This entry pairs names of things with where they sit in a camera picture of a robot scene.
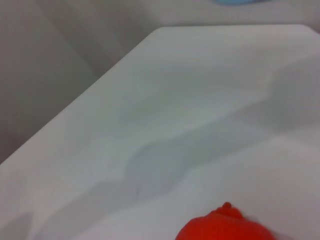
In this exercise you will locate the red-orange soft toy orange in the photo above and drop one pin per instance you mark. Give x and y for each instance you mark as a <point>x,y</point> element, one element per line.
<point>225,227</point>

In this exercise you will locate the blue bowl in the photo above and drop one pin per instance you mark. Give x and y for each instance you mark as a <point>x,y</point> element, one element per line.
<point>240,2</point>

